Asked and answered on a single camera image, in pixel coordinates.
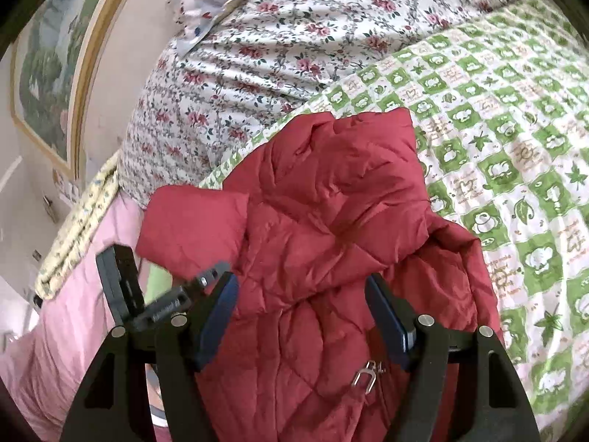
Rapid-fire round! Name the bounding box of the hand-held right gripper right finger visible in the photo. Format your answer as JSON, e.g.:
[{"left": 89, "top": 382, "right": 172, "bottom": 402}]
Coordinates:
[{"left": 365, "top": 274, "right": 541, "bottom": 442}]

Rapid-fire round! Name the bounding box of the red quilted blanket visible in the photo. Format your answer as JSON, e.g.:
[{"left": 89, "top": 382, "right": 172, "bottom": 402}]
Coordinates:
[{"left": 135, "top": 107, "right": 502, "bottom": 442}]

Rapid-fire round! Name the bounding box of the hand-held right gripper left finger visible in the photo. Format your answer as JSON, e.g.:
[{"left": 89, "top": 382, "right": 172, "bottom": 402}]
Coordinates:
[{"left": 60, "top": 273, "right": 240, "bottom": 442}]

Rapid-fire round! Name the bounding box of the pink blanket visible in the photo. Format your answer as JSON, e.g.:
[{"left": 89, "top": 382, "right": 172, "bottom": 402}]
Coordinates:
[{"left": 0, "top": 191, "right": 171, "bottom": 442}]

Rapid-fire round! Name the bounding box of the floral duvet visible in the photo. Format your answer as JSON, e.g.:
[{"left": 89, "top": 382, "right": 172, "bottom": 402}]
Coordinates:
[{"left": 117, "top": 0, "right": 550, "bottom": 210}]

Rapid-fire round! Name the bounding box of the green checkered quilt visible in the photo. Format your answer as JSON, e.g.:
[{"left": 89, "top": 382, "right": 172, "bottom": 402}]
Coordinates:
[{"left": 199, "top": 0, "right": 589, "bottom": 442}]

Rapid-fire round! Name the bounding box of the yellow floral cloth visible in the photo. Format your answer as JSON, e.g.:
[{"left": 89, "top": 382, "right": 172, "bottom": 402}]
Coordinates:
[{"left": 34, "top": 151, "right": 121, "bottom": 299}]

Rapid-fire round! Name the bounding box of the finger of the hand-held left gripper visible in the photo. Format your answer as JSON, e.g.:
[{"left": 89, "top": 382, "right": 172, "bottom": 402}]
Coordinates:
[
  {"left": 136, "top": 262, "right": 232, "bottom": 327},
  {"left": 96, "top": 245, "right": 145, "bottom": 329}
]

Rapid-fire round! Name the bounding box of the framed wall picture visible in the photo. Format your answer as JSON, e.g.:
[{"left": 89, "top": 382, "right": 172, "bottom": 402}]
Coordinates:
[{"left": 10, "top": 0, "right": 152, "bottom": 179}]

